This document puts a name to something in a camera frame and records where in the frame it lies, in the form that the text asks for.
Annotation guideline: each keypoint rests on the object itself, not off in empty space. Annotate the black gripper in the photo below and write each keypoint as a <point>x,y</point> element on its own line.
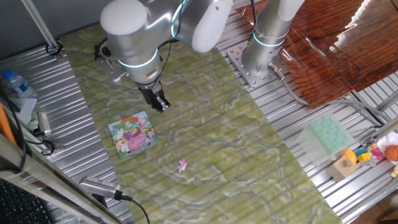
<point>152,90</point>

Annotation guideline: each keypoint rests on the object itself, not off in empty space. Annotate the pink blue white puzzle piece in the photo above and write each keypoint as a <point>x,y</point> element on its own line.
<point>182,166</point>

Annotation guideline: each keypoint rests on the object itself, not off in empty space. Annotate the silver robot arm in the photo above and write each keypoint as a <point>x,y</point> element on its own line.
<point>133,37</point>

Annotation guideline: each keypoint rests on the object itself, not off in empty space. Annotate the butterfly girl puzzle board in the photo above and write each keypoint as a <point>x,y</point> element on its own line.
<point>132,138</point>

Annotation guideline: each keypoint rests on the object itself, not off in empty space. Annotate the green marble pattern mat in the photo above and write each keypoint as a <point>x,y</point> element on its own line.
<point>217,155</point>

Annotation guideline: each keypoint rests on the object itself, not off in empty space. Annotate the silver robot mounting plate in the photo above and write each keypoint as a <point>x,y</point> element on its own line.
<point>239,62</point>

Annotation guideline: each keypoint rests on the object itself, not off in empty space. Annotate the white paper card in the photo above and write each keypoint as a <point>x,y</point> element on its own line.
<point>25,109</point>

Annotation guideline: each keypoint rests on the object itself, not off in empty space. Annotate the blue cap water bottle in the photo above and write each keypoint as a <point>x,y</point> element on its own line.
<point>18,85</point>

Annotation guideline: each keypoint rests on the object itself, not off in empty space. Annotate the aluminium pole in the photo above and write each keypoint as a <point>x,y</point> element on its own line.
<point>38,21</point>

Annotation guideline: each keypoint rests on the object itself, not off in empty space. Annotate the orange bar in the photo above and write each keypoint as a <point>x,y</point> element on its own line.
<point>5,124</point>

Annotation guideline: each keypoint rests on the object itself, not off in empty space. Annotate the green plastic grid tray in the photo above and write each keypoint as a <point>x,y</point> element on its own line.
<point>326,137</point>

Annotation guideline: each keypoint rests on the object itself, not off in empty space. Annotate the black keyboard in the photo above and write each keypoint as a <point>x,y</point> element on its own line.
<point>21,205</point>

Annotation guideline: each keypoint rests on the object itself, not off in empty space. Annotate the brown wood grain sheet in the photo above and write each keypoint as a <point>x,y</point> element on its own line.
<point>342,46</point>

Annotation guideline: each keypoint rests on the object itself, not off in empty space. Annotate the wooden cube block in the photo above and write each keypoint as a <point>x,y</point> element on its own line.
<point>340,169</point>

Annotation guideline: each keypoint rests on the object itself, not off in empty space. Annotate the orange toy egg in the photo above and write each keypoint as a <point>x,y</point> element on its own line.
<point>350,155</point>

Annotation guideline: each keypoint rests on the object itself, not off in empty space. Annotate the blue toy block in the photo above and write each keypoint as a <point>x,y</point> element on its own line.
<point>362,152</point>

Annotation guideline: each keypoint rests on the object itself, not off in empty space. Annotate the yellow toy block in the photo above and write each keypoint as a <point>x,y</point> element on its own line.
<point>364,157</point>

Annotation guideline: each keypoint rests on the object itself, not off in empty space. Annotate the pink toy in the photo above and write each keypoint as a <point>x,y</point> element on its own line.
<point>376,154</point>

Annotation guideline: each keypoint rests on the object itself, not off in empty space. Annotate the white cloth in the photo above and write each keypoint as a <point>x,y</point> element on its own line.
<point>388,138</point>

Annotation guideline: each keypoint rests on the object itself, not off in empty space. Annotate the orange toy basketball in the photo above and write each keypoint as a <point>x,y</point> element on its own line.
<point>392,153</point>

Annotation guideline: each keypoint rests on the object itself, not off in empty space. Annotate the small yellow wooden block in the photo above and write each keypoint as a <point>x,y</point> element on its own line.
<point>395,172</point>

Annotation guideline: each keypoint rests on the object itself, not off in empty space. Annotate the wrist camera with grey bracket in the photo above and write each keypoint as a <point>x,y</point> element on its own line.
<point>109,70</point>

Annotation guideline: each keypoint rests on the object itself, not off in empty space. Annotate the silver depth camera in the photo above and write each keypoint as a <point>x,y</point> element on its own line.
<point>43,123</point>
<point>98,186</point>

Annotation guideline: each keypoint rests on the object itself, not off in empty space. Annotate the aluminium frame beam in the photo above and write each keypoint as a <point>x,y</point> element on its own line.
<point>56,193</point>

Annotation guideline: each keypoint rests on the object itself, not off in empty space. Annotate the aluminium frame bar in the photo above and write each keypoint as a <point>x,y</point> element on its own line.
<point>387,126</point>

